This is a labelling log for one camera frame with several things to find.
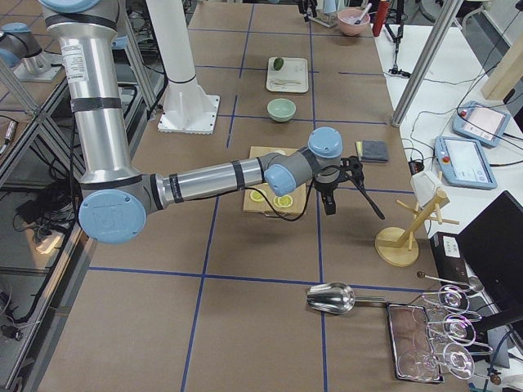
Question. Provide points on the wooden mug tree stand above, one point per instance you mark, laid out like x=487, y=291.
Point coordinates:
x=398, y=246

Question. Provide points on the near blue teach pendant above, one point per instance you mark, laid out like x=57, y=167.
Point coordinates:
x=463, y=163

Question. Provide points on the lemon slice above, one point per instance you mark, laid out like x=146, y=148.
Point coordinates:
x=285, y=201
x=257, y=195

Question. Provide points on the red cylinder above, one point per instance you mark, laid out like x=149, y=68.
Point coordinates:
x=380, y=17

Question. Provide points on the bamboo cutting board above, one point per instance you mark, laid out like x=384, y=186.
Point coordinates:
x=299, y=199

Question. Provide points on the wire rack of cups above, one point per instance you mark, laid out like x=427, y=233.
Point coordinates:
x=323, y=12

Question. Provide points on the lower lemon slice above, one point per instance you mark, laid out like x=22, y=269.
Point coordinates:
x=285, y=201

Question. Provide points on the cream bear serving tray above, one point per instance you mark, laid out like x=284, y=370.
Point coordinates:
x=293, y=69

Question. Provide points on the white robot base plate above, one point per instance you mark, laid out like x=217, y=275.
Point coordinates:
x=188, y=109

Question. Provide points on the pink bowl with ice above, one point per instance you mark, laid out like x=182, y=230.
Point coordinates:
x=350, y=23

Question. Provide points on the steel scoop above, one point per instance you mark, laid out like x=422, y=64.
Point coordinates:
x=338, y=298

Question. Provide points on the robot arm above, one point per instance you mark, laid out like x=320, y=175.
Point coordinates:
x=117, y=198
x=18, y=45

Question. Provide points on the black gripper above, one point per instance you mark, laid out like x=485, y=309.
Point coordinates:
x=325, y=189
x=303, y=6

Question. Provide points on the white ceramic spoon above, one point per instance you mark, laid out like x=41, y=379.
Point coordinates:
x=284, y=82

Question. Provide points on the aluminium frame post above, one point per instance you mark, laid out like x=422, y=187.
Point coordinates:
x=429, y=51

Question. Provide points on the black tripod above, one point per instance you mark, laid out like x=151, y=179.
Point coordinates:
x=396, y=37

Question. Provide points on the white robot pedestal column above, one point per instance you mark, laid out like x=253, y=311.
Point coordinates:
x=173, y=41

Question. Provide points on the upper lemon slice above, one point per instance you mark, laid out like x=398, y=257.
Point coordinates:
x=257, y=195

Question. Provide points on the far blue teach pendant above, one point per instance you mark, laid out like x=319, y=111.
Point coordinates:
x=476, y=121

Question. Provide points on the mint green bowl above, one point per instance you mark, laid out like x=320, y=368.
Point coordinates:
x=281, y=110

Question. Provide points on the steel tube in bowl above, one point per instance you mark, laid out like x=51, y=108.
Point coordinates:
x=363, y=14

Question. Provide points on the blue teach pendant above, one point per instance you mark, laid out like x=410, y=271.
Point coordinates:
x=476, y=121
x=463, y=163

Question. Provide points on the clear wine glass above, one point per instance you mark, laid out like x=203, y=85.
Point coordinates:
x=457, y=329
x=426, y=366
x=449, y=300

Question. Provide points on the grey folded cloth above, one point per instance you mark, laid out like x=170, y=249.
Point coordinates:
x=372, y=151

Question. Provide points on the green avocado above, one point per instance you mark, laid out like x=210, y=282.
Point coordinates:
x=278, y=63

